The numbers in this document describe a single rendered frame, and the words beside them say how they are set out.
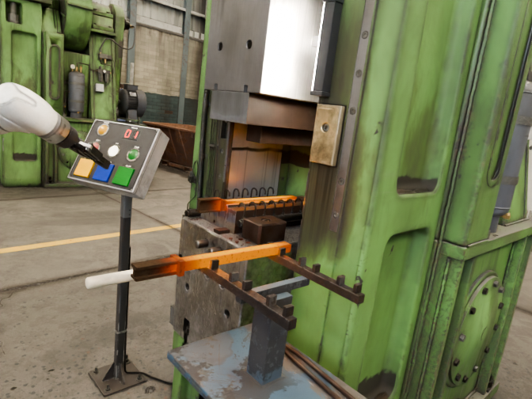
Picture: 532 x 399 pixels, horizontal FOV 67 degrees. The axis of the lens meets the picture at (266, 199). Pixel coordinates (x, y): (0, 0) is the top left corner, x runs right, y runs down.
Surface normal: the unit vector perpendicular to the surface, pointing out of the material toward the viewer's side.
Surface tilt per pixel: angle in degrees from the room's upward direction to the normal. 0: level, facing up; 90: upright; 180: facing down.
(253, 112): 90
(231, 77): 90
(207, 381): 0
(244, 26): 90
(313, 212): 90
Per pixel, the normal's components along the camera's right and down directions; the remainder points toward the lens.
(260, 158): 0.66, 0.23
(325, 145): -0.74, 0.05
